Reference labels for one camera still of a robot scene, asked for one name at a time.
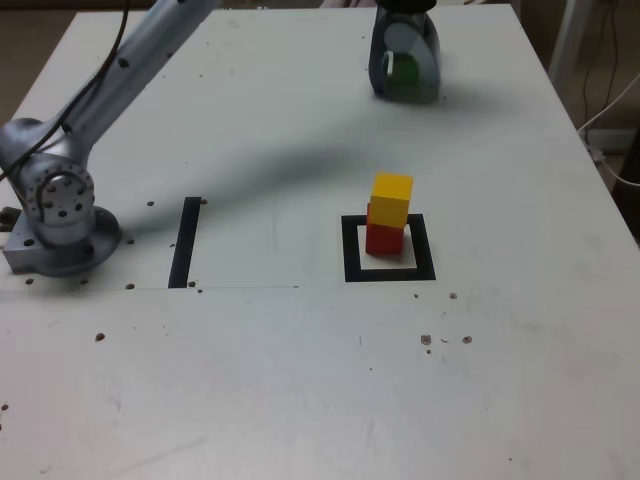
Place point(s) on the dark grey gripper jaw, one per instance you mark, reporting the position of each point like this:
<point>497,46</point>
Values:
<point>377,60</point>

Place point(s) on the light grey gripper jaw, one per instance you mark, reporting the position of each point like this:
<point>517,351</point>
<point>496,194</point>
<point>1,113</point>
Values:
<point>407,40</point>

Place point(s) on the green cube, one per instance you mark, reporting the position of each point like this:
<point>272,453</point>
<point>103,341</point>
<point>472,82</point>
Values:
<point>404,77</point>

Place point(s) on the yellow cube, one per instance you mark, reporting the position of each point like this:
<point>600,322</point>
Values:
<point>391,202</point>

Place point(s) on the red cube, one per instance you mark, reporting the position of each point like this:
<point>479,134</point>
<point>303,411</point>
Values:
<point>382,242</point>

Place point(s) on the black tape square outline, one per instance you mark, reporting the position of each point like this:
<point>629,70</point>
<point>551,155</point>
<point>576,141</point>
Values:
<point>350,250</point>

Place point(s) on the black tape strip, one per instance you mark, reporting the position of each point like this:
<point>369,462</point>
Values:
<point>184,245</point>

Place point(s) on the black furniture edge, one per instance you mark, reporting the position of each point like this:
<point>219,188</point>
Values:
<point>631,210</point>

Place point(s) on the white post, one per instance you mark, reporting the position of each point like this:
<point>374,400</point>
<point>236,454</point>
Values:
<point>565,45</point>

